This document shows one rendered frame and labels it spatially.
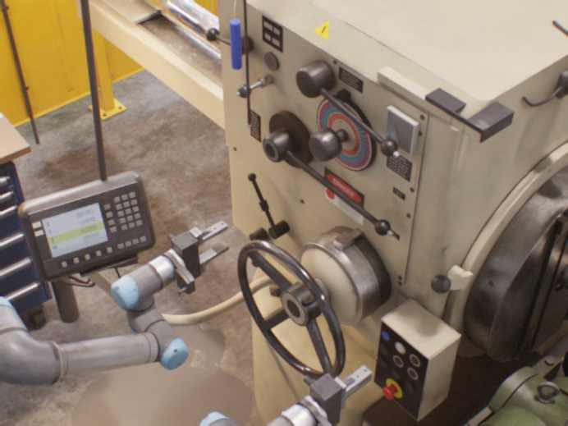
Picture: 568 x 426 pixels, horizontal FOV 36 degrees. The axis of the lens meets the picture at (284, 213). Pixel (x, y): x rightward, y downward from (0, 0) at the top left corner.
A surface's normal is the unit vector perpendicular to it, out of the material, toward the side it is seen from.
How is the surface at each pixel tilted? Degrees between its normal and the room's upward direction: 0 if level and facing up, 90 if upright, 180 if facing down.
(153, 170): 0
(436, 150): 90
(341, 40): 45
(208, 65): 0
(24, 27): 90
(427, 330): 0
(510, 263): 54
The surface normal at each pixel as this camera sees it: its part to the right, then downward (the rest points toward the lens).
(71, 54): 0.65, 0.52
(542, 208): -0.31, -0.48
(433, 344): 0.00, -0.72
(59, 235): 0.40, 0.35
